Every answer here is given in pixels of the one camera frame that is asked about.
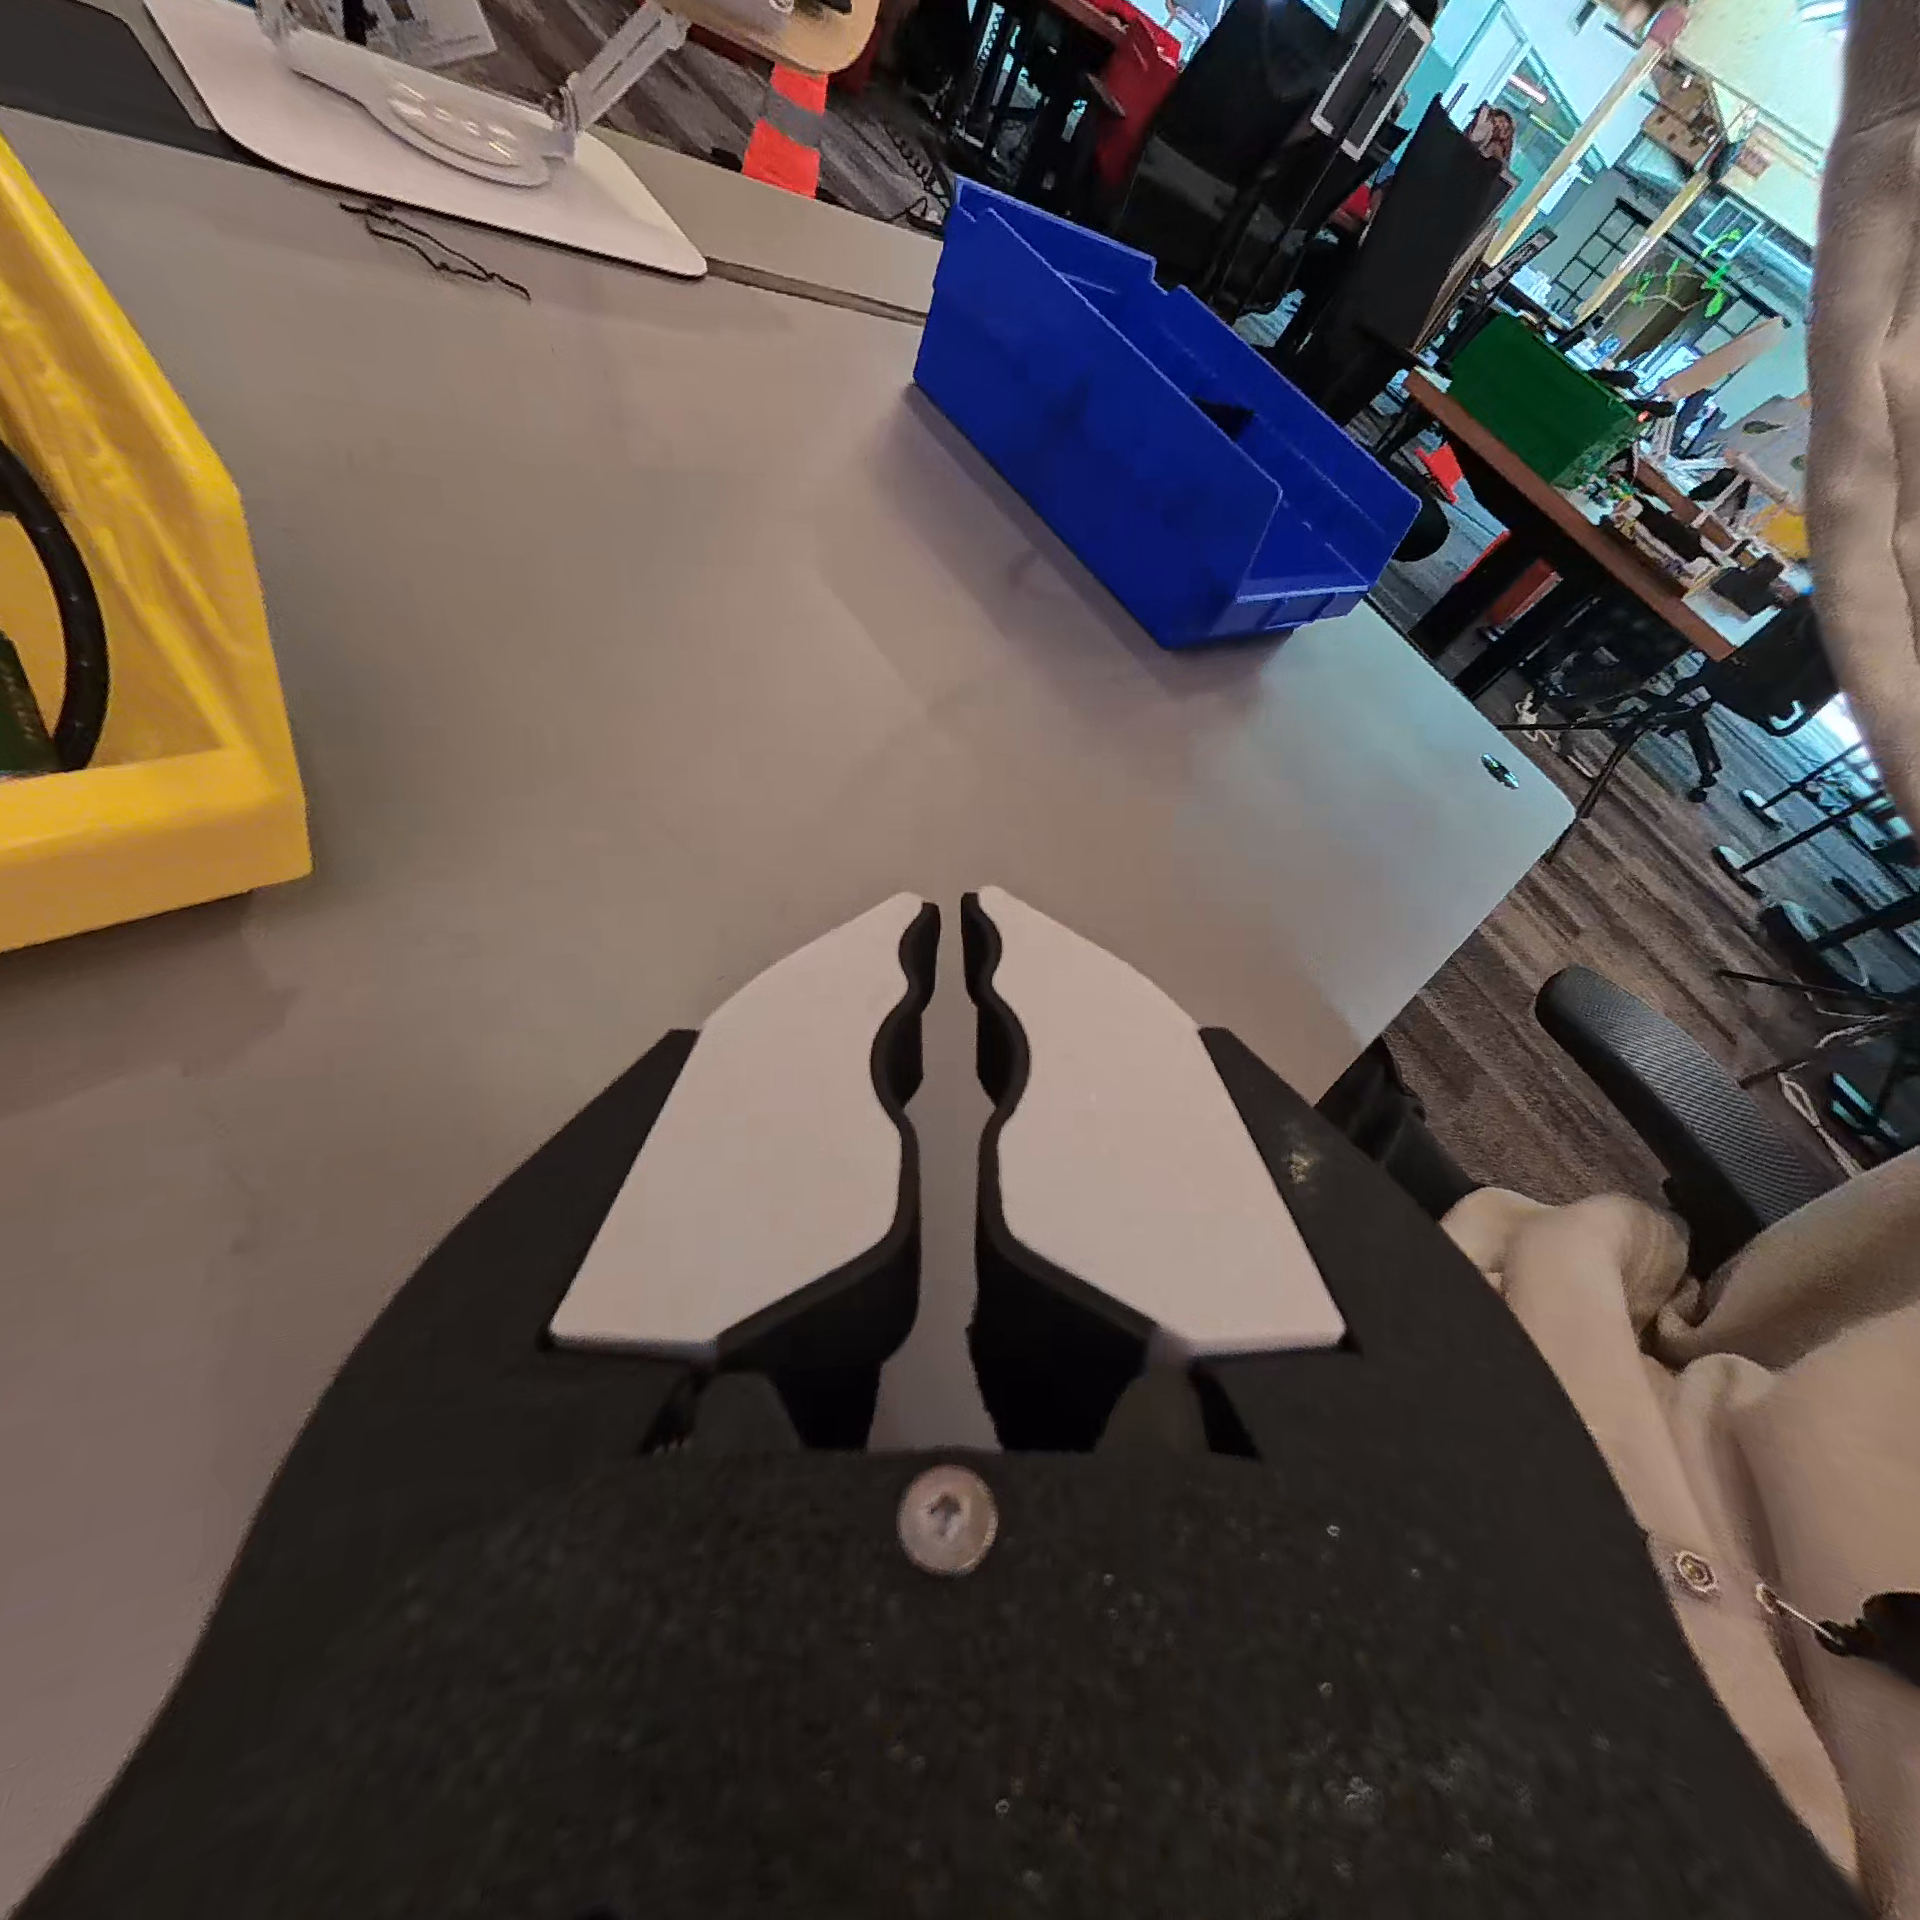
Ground blue plastic bin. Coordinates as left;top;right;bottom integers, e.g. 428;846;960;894
912;177;1424;651

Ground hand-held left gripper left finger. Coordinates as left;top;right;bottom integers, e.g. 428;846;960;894
551;891;941;1360

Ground bent metal wire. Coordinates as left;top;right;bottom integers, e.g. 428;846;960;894
343;201;529;302

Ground braided black cable green plugs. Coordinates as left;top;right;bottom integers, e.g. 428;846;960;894
0;434;112;777

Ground wooden table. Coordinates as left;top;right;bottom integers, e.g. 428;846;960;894
1400;369;1819;707

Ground green bin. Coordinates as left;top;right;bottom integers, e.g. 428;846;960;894
1446;312;1641;486

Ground yellow plastic bin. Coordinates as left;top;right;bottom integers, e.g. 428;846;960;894
0;134;313;954

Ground person's cream sweater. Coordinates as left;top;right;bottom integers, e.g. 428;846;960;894
1440;0;1920;1920

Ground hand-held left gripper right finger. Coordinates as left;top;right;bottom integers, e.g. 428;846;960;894
960;884;1345;1365

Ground orange traffic cone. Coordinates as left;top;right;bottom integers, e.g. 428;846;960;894
743;64;833;204

